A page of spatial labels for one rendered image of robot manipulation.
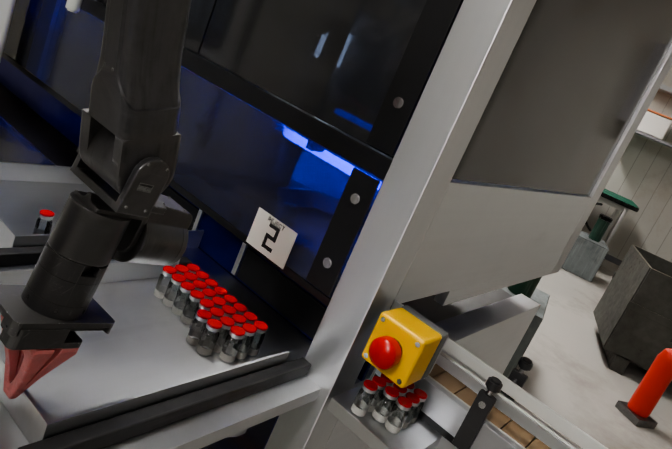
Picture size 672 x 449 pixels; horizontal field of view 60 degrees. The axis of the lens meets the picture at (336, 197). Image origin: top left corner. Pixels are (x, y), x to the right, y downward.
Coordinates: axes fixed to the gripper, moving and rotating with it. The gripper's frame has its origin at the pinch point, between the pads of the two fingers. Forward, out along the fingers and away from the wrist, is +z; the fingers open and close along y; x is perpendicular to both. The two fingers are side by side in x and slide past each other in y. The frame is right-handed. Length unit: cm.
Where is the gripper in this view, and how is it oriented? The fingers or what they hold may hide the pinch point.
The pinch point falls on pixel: (12, 387)
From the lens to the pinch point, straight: 65.6
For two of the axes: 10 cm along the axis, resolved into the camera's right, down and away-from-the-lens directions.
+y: 5.0, 1.8, 8.5
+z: -4.7, 8.8, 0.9
